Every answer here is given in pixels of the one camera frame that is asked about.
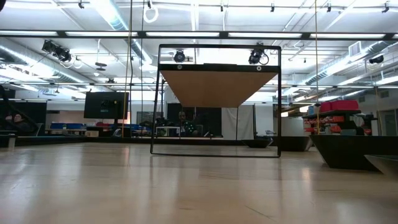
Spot black wavy square mini plate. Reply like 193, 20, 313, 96
310, 134, 398, 172
271, 135, 313, 152

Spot person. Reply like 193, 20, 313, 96
4, 113, 32, 133
177, 111, 197, 137

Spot white curtain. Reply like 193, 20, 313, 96
221, 105, 256, 141

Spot black TV monitor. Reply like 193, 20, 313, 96
83, 91, 130, 120

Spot blue storage bins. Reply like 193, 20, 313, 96
49, 121, 85, 131

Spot black storage rack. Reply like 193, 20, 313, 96
302, 108, 379, 136

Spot large red storage bin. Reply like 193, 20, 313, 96
330, 99, 360, 111

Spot black ceiling spotlight cluster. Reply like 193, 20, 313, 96
41, 39, 73, 63

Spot white air vent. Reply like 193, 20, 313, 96
348, 40, 362, 57

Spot black ceiling speaker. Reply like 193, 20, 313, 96
368, 54, 385, 65

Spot wooden riser shelf black frame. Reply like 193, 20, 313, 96
150, 43, 282, 159

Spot round black ceiling camera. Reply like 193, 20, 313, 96
173, 50, 187, 63

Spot black ceiling camera with cable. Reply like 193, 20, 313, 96
248, 46, 270, 66

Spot white cable loop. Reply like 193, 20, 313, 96
142, 5, 159, 24

